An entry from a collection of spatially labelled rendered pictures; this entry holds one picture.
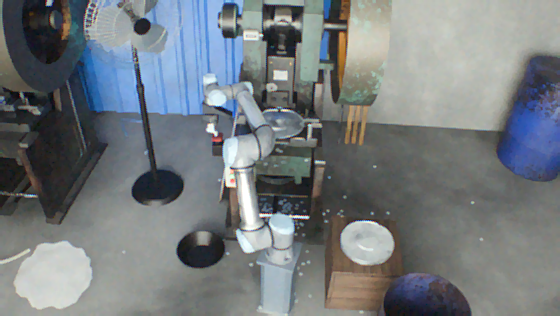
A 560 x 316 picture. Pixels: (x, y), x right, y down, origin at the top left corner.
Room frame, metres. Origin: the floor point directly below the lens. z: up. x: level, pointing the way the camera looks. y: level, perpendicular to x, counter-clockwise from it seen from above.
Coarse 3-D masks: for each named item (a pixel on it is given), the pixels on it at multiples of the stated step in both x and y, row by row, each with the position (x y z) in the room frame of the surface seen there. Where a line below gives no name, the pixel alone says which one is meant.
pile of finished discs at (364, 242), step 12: (348, 228) 1.64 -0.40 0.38; (360, 228) 1.64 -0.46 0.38; (372, 228) 1.64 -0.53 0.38; (384, 228) 1.64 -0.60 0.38; (348, 240) 1.55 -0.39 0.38; (360, 240) 1.55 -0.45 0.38; (372, 240) 1.55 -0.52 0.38; (384, 240) 1.56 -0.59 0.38; (348, 252) 1.46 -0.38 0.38; (360, 252) 1.47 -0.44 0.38; (372, 252) 1.47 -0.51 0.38; (384, 252) 1.47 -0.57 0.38; (372, 264) 1.41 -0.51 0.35
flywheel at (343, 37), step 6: (342, 0) 2.46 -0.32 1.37; (348, 0) 2.43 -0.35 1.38; (342, 6) 2.46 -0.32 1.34; (348, 6) 2.42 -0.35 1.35; (342, 12) 2.45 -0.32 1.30; (348, 12) 2.16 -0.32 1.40; (342, 18) 2.45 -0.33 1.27; (348, 18) 2.12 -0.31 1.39; (348, 24) 2.10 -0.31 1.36; (348, 30) 2.08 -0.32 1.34; (342, 36) 2.40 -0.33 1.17; (348, 36) 2.08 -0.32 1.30; (342, 42) 2.38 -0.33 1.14; (342, 48) 2.36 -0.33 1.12; (342, 54) 2.33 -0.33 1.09; (342, 60) 2.29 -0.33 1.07; (342, 66) 2.25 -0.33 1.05; (342, 72) 2.20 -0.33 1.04; (342, 78) 2.13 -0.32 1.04
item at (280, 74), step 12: (276, 48) 2.15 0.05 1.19; (288, 48) 2.16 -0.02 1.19; (276, 60) 2.08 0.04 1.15; (288, 60) 2.07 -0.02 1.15; (276, 72) 2.07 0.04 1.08; (288, 72) 2.07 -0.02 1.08; (276, 84) 2.07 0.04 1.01; (288, 84) 2.07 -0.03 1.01; (276, 96) 2.04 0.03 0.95; (288, 96) 2.06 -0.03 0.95
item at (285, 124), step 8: (264, 112) 2.15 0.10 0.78; (272, 112) 2.15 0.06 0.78; (288, 112) 2.15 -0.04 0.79; (272, 120) 2.05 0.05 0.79; (280, 120) 2.05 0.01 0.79; (288, 120) 2.06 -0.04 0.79; (296, 120) 2.07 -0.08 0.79; (272, 128) 1.98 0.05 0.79; (280, 128) 1.98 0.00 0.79; (288, 128) 1.98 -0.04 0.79; (296, 128) 1.99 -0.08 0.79; (280, 136) 1.90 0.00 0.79; (288, 136) 1.91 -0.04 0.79
